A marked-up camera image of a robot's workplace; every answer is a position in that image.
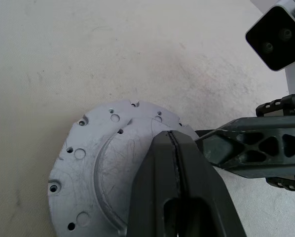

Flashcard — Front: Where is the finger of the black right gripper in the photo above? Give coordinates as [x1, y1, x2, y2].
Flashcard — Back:
[193, 115, 295, 179]

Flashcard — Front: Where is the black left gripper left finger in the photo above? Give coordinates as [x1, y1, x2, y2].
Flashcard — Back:
[129, 130, 182, 237]

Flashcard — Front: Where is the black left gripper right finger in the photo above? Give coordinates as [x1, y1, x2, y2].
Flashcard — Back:
[172, 130, 247, 237]

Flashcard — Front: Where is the grey round hinged motor lid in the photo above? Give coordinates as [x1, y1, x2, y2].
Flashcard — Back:
[48, 98, 200, 237]

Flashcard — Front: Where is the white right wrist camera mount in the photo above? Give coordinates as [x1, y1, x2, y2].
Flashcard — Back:
[245, 0, 295, 95]

